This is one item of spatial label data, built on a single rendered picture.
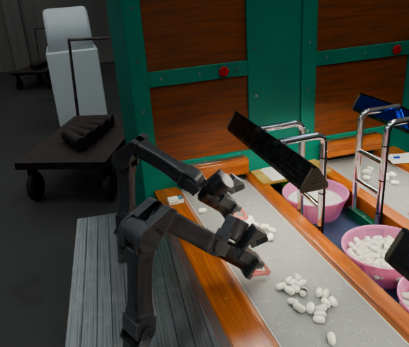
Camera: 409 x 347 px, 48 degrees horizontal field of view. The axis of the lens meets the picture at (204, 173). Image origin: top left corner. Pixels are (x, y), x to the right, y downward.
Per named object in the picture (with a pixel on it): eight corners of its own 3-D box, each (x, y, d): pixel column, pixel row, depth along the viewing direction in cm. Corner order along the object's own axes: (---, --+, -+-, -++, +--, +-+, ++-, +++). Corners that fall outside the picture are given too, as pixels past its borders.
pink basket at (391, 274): (396, 307, 136) (399, 281, 133) (323, 268, 156) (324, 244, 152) (441, 270, 151) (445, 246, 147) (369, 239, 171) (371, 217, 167)
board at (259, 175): (263, 186, 197) (263, 183, 197) (250, 173, 211) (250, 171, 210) (332, 172, 205) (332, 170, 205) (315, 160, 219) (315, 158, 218)
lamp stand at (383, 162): (377, 238, 171) (389, 122, 153) (346, 214, 188) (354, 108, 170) (421, 228, 175) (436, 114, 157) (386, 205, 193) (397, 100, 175)
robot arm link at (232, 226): (235, 217, 141) (211, 204, 133) (255, 227, 135) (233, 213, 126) (217, 251, 140) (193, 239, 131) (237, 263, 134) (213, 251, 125)
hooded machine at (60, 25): (60, 116, 606) (39, 7, 552) (107, 111, 616) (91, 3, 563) (57, 133, 539) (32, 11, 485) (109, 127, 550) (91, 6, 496)
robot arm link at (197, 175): (208, 172, 157) (133, 126, 160) (198, 183, 149) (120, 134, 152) (193, 198, 163) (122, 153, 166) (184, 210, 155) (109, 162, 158)
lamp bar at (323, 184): (302, 193, 127) (303, 169, 124) (226, 130, 182) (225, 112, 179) (328, 188, 129) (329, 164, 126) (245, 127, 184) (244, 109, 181)
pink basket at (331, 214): (337, 233, 175) (339, 211, 172) (272, 219, 188) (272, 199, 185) (354, 204, 196) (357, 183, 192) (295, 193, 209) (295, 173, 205)
